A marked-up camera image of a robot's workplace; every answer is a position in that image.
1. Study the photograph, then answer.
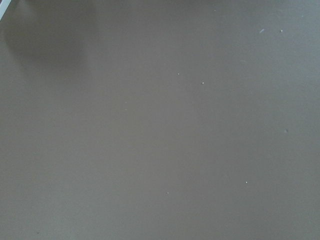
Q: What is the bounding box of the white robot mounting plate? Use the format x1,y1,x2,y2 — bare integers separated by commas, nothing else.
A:
0,0,11,20

